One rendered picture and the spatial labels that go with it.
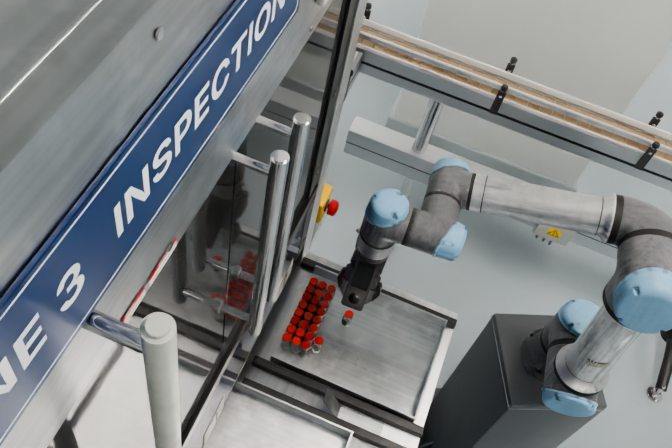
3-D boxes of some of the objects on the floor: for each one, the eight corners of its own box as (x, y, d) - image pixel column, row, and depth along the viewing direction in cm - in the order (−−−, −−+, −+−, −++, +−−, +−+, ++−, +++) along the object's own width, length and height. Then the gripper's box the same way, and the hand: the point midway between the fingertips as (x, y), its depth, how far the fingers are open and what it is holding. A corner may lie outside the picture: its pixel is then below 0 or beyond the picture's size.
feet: (642, 397, 269) (661, 383, 258) (653, 291, 300) (671, 274, 289) (663, 406, 269) (683, 392, 258) (672, 298, 299) (691, 281, 288)
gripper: (405, 237, 148) (384, 288, 165) (357, 217, 150) (341, 270, 166) (392, 269, 143) (371, 318, 160) (343, 248, 144) (327, 300, 161)
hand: (353, 301), depth 161 cm, fingers closed
